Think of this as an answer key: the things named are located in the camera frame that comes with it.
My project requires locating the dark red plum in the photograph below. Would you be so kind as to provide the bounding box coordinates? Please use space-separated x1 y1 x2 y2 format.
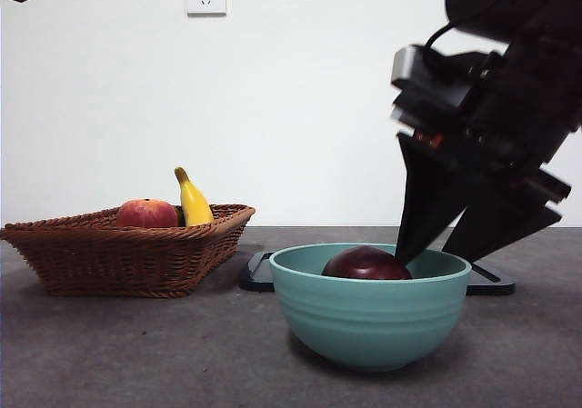
321 244 413 281

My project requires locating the brown wicker basket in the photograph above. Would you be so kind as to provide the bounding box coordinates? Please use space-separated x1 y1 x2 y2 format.
0 204 256 299

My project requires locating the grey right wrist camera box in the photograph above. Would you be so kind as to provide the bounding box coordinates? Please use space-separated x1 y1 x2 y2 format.
390 45 487 109

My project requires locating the dark rectangular tray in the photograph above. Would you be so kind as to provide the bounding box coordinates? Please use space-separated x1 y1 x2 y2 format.
237 251 517 296

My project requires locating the teal ribbed bowl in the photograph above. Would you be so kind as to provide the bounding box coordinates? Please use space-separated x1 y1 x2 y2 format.
268 242 472 373

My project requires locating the yellow banana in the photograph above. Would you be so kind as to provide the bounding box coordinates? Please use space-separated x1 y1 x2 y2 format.
174 166 216 227

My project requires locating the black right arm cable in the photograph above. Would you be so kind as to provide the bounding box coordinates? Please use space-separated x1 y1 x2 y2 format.
424 22 460 64

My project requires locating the red yellow apple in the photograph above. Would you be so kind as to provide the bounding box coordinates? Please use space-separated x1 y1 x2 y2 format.
115 198 179 229

